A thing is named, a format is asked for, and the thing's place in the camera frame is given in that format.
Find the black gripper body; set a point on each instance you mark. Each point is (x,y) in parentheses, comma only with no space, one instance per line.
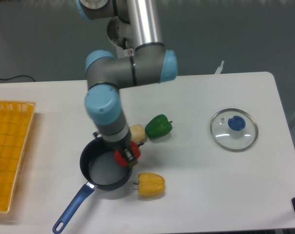
(119,143)

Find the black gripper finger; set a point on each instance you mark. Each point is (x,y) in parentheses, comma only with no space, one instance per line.
(129,155)
(132,163)

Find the red bell pepper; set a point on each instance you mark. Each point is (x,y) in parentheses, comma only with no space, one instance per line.
(119,155)

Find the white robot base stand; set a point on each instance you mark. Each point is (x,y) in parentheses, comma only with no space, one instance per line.
(151,57)

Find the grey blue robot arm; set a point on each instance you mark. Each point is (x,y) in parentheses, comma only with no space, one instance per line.
(105,74)

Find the yellow bell pepper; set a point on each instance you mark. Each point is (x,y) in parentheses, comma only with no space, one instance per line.
(150,184)

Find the green bell pepper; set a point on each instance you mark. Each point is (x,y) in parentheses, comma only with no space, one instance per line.
(158,127)

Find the beige bread roll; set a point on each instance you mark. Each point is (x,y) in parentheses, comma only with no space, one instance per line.
(138,134)

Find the glass lid blue knob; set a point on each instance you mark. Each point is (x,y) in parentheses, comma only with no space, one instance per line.
(234,130)

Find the yellow woven basket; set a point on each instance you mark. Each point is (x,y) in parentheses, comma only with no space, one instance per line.
(15,123)

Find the dark pot blue handle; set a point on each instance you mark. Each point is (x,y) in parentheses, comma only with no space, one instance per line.
(102,172)

